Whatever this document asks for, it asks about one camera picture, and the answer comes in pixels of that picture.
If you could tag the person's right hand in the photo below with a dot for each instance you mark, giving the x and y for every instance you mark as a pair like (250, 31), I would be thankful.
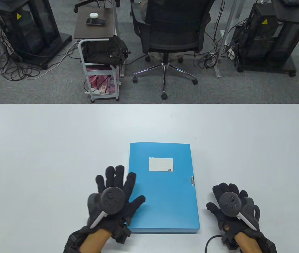
(223, 188)

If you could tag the person's left hand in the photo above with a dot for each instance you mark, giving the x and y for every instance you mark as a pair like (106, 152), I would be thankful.
(136, 204)

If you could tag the blue file box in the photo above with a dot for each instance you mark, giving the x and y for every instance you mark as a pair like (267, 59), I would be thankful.
(165, 205)

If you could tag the person's left forearm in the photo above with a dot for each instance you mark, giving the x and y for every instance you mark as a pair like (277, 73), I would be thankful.
(95, 242)

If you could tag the person's right forearm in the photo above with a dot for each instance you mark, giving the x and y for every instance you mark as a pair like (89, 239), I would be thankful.
(249, 243)

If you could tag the grey right hand controller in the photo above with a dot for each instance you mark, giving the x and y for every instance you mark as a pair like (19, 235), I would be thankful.
(229, 204)

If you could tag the grey hand controller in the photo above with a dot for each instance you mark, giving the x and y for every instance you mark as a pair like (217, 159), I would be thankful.
(112, 200)
(229, 204)

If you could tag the grey left hand controller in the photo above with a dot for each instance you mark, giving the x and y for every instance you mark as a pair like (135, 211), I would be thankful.
(112, 200)

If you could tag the white power strip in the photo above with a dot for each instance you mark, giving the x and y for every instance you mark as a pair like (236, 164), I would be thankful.
(96, 92)

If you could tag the pink bags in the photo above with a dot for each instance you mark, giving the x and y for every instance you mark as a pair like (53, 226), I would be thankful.
(96, 80)

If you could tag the white metal table leg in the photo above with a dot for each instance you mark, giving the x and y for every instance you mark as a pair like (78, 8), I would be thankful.
(116, 21)
(225, 47)

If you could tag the black equipment rack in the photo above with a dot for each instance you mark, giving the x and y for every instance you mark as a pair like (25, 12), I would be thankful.
(25, 26)
(265, 39)

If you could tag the black backpack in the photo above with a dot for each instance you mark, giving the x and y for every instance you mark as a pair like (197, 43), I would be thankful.
(104, 51)

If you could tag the black mesh office chair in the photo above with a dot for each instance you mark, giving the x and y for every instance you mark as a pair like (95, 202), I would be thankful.
(175, 26)

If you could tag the white cart with brown top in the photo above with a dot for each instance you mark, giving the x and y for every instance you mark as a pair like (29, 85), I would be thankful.
(94, 33)

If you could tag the black smartphone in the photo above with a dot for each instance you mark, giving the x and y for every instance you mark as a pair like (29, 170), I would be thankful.
(96, 22)

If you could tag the white round device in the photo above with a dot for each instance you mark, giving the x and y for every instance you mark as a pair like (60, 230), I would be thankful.
(94, 15)

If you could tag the black chair base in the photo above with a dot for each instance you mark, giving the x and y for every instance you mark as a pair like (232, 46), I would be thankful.
(86, 2)

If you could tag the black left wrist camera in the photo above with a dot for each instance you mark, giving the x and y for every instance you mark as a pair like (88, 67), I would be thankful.
(121, 233)

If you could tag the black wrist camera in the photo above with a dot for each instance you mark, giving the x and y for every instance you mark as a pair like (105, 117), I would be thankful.
(229, 241)
(121, 233)

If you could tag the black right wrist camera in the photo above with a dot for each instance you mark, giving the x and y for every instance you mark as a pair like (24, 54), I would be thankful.
(229, 241)

